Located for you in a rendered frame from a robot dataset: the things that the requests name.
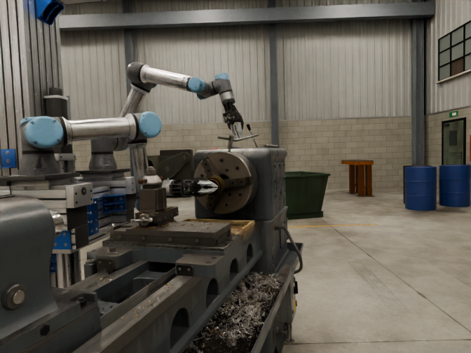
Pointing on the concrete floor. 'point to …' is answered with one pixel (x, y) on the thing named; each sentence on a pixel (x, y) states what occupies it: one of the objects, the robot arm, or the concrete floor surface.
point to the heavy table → (360, 177)
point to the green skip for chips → (305, 194)
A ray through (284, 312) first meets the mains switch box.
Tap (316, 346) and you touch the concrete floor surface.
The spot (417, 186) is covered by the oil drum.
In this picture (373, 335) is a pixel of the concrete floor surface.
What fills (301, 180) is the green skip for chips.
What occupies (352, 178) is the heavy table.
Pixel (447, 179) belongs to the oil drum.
